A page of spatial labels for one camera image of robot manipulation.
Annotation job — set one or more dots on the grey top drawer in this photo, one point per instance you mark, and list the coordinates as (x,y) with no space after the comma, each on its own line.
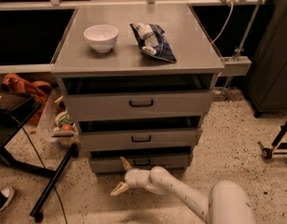
(136,97)

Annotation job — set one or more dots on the grey middle drawer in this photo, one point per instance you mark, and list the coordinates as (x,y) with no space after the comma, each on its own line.
(118,134)

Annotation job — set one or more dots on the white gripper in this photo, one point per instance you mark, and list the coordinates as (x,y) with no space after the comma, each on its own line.
(132,177)

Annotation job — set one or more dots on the grey bottom drawer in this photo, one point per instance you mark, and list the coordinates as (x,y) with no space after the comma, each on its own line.
(169,157)

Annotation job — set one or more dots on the dark grey cabinet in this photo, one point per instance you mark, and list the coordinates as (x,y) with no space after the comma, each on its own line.
(266,85)

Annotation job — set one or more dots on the orange fabric bag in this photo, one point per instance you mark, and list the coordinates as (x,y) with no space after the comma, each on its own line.
(40,90)

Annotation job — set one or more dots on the metal clamp pole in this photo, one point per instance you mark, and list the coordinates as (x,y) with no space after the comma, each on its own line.
(238,65)

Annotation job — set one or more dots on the black white sneaker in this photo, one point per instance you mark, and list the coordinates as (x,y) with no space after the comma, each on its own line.
(6,196)

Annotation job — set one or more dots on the black metal stand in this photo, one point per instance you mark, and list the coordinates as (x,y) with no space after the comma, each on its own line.
(16,109)

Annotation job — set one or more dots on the white ceramic bowl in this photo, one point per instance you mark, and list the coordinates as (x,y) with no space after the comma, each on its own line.
(102,37)

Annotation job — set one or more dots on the blue white chip bag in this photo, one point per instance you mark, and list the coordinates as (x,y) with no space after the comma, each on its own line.
(152,42)

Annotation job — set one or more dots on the grey drawer cabinet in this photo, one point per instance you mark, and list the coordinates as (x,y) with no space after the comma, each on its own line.
(194,54)

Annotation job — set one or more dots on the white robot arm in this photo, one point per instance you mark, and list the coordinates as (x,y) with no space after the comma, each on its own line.
(227,202)

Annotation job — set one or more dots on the grey drawer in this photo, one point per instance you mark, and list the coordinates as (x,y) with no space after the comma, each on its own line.
(136,97)
(169,157)
(118,134)

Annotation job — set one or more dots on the clear plastic bin with items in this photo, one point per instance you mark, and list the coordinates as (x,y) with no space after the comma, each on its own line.
(55,125)

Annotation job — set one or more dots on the black tripod with wheel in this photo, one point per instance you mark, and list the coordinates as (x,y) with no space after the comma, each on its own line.
(278,146)

